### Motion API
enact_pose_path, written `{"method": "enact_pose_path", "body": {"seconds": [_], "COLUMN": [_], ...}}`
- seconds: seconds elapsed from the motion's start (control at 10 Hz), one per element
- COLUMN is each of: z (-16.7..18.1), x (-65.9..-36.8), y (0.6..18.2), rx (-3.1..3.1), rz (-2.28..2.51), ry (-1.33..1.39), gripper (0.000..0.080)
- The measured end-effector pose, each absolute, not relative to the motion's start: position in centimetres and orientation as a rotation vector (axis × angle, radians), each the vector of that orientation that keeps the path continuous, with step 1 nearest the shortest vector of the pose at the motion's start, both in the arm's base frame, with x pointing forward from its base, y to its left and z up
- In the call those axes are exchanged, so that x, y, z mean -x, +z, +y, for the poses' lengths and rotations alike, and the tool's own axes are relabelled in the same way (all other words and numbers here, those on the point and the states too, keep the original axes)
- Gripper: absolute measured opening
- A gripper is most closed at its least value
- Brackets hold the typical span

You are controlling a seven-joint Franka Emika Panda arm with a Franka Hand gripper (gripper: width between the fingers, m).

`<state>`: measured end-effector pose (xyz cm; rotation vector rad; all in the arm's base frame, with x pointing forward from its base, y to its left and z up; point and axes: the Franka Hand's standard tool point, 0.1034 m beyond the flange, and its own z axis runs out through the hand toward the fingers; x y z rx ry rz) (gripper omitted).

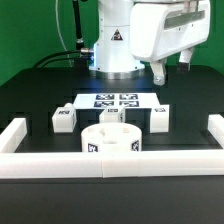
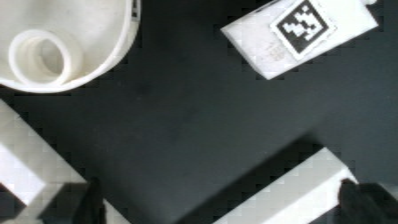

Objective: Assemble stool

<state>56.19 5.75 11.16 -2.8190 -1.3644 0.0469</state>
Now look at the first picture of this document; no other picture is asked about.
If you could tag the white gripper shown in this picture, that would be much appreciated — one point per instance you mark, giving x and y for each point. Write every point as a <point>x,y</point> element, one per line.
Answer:
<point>158,30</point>

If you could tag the white round stool seat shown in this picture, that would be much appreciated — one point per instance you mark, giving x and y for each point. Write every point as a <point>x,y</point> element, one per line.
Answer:
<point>111,137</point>

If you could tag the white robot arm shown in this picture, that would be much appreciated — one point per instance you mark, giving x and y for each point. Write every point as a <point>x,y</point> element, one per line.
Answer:
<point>112,57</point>

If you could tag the white fiducial marker sheet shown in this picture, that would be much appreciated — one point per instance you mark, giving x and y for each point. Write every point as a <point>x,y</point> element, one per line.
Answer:
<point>102,100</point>

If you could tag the white U-shaped obstacle fence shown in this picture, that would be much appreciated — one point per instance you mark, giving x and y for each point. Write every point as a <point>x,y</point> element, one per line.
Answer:
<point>14,165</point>

